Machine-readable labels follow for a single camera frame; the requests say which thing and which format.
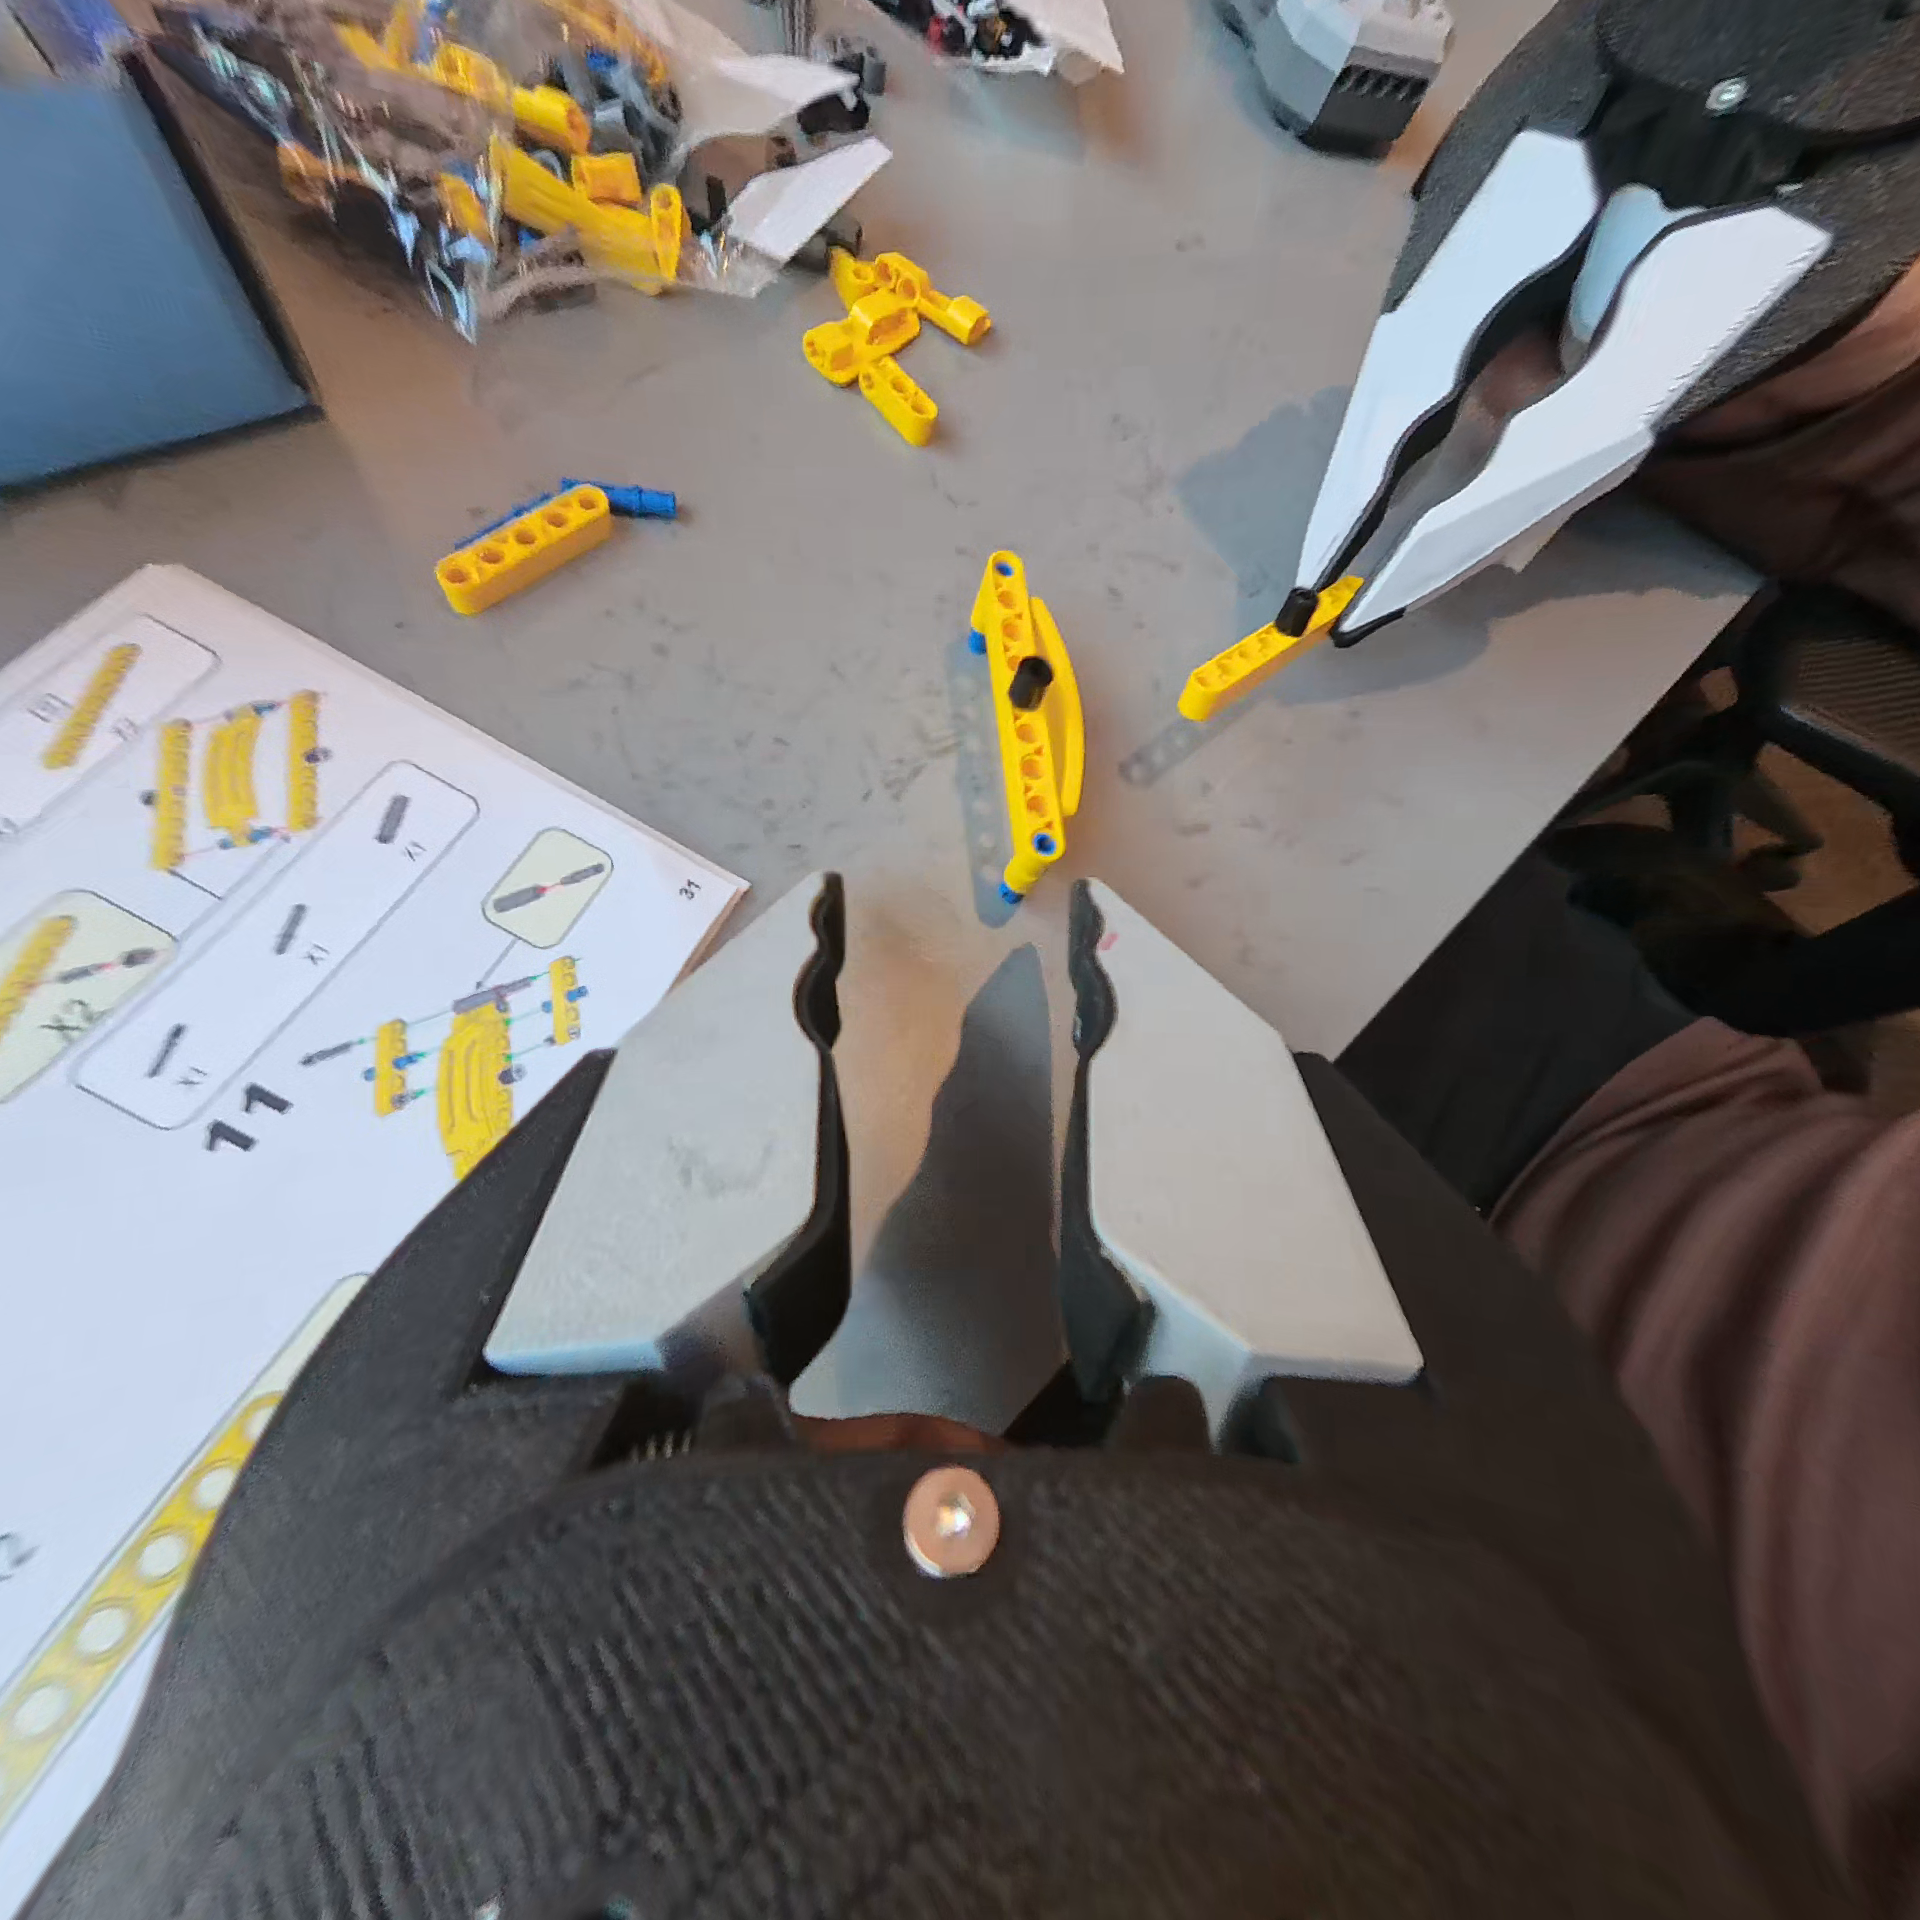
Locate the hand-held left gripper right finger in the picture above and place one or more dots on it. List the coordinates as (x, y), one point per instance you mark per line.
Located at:
(1231, 1186)

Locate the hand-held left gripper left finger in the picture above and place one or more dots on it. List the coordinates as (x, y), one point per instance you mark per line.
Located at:
(675, 1186)

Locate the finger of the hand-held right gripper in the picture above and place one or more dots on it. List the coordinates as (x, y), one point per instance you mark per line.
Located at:
(1458, 331)
(1621, 361)

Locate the long yellow nine-hole beam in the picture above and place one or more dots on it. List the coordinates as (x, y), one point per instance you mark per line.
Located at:
(1238, 667)

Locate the yellow beam black pin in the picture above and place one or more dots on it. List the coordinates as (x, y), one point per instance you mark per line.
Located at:
(1016, 781)

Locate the yellow curved panel blue pins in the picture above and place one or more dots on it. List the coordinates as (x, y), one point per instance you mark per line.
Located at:
(1068, 737)

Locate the grey desk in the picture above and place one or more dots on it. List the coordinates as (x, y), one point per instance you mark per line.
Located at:
(813, 661)

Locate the grey electronic control box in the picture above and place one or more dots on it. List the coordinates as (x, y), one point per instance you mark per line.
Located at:
(1336, 67)

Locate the black mesh chair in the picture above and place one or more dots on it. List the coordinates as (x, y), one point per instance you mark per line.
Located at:
(1772, 811)

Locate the open white instruction manual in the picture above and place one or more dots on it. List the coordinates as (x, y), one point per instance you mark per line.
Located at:
(271, 901)

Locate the yellow angled beam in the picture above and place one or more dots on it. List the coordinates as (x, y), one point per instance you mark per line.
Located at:
(924, 296)

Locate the plastic bag of black parts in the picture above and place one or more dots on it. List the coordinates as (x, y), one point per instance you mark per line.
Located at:
(1007, 31)

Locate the short yellow three-hole beam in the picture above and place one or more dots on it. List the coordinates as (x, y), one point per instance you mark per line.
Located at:
(900, 406)

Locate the short yellow beam blue pin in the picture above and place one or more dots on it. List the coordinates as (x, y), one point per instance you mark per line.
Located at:
(527, 549)

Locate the plastic bag of yellow parts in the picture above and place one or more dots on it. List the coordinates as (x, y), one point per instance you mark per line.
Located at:
(511, 152)

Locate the blue kit box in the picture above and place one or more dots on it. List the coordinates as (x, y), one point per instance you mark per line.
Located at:
(135, 286)

